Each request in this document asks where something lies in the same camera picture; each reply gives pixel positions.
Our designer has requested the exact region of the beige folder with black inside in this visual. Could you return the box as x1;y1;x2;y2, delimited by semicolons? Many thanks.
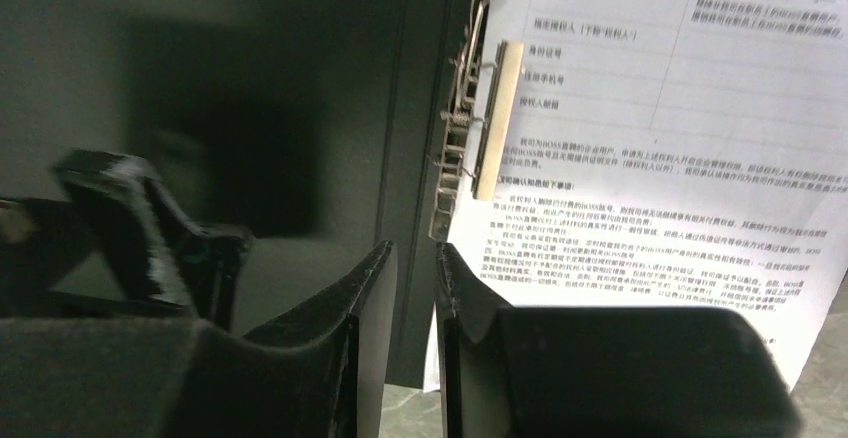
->
1;0;471;387

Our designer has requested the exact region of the metal folder clip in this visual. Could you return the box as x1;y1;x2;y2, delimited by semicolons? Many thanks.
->
429;0;525;242

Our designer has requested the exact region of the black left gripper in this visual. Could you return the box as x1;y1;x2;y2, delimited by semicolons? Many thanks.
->
1;149;253;329

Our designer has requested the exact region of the printed white paper sheet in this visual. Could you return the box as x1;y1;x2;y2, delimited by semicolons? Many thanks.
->
445;0;847;387

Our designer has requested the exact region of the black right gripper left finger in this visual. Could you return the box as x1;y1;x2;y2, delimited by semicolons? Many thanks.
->
1;241;397;437

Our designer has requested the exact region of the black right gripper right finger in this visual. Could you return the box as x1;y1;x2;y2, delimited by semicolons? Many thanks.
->
436;243;802;437

